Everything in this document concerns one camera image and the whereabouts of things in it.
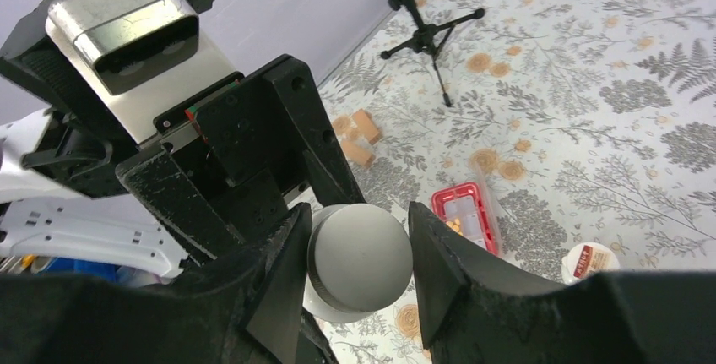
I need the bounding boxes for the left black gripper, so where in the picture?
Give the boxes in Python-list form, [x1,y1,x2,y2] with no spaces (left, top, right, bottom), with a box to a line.
[116,55,365,263]

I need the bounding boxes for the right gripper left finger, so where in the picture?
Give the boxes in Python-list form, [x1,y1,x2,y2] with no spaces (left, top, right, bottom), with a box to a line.
[1,203,313,363]

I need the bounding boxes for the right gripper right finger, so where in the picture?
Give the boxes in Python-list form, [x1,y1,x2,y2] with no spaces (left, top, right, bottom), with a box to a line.
[409,202,715,363]

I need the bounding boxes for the red pill organizer box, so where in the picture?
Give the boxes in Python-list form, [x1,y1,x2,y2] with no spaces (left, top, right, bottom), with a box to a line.
[431,171,503,258]

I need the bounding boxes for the white orange pill bottle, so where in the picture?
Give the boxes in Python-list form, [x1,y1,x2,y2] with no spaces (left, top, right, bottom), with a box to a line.
[561,242,621,285]

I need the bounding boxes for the white dark pill bottle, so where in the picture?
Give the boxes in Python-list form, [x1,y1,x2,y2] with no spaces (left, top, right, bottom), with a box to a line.
[303,204,413,323]

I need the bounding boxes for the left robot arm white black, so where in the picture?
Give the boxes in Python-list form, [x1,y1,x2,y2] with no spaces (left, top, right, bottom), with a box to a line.
[1,55,364,278]

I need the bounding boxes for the tan block lower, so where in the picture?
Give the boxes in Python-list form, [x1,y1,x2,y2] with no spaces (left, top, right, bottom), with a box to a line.
[340,140,375,168]

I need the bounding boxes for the tan block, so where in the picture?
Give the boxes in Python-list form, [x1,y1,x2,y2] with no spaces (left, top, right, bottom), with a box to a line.
[351,109,382,144]
[340,140,375,168]

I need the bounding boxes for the tan block upper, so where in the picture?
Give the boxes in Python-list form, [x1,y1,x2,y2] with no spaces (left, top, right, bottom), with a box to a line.
[351,109,382,144]

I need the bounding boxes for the microphone on black tripod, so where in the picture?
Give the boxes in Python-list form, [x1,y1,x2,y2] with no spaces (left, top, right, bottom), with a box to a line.
[380,0,485,107]

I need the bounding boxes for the floral patterned table mat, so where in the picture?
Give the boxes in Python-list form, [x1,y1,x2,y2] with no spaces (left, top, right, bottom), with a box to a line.
[296,0,716,364]

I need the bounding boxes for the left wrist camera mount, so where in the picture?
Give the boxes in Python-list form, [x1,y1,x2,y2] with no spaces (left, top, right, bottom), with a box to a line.
[0,0,247,144]

